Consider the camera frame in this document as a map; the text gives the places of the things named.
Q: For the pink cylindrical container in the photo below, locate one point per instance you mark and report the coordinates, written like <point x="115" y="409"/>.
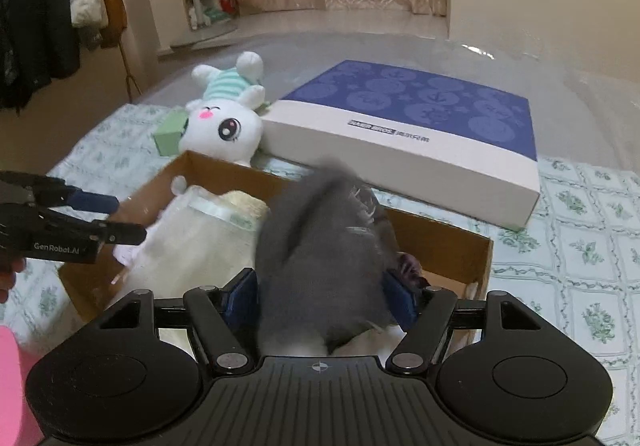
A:
<point x="15" y="391"/>

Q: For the pale yellow towel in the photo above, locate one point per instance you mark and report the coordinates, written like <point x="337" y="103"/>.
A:
<point x="247" y="208"/>

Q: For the white cloth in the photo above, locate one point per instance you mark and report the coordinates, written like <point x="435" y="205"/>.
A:
<point x="190" y="246"/>

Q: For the white plush bunny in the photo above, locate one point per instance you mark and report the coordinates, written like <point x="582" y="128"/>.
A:
<point x="220" y="121"/>

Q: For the black jacket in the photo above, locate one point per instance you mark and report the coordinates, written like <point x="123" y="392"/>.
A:
<point x="35" y="16"/>

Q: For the blue and white box lid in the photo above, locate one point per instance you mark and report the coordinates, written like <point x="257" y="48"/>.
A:
<point x="415" y="126"/>

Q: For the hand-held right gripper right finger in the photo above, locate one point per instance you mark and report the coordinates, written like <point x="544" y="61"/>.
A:
<point x="400" y="301"/>

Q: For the coat rack pole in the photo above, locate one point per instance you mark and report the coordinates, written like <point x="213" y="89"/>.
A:
<point x="131" y="71"/>

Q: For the person's left hand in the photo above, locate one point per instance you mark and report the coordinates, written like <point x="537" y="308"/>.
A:
<point x="10" y="281"/>

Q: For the small green box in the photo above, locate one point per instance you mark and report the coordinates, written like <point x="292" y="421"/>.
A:
<point x="169" y="133"/>

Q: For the brown cardboard box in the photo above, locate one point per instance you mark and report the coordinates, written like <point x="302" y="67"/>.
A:
<point x="440" y="241"/>

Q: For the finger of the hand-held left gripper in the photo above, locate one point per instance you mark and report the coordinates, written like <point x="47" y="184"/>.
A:
<point x="87" y="200"/>
<point x="110" y="231"/>

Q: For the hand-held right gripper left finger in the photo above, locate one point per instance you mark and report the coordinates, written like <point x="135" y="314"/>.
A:
<point x="241" y="298"/>

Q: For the dark patterned fabric item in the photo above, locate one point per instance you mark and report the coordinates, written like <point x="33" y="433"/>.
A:
<point x="411" y="271"/>

